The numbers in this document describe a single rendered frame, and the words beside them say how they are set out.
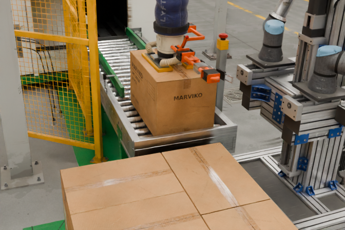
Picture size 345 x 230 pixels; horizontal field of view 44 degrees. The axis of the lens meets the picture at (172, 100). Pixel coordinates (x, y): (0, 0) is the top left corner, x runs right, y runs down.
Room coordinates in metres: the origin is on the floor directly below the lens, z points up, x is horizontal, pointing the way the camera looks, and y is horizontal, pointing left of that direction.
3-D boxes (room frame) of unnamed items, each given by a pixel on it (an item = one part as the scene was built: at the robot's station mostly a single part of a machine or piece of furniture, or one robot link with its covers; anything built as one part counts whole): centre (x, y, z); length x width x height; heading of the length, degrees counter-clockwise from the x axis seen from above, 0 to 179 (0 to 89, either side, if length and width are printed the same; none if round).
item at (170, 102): (2.69, 0.02, 0.75); 0.60 x 0.40 x 0.40; 21
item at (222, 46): (3.07, -0.36, 0.50); 0.07 x 0.07 x 1.00; 21
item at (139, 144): (2.36, -0.10, 0.58); 0.70 x 0.03 x 0.06; 111
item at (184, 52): (2.47, -0.07, 1.08); 0.10 x 0.08 x 0.06; 112
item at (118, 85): (3.68, 0.70, 0.60); 1.60 x 0.10 x 0.09; 21
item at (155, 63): (2.66, 0.11, 0.97); 0.34 x 0.10 x 0.05; 22
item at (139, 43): (3.87, 0.20, 0.60); 1.60 x 0.10 x 0.09; 21
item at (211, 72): (2.14, -0.20, 1.08); 0.08 x 0.07 x 0.05; 22
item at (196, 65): (2.27, -0.15, 1.07); 0.07 x 0.07 x 0.04; 22
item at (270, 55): (2.58, -0.61, 1.09); 0.15 x 0.15 x 0.10
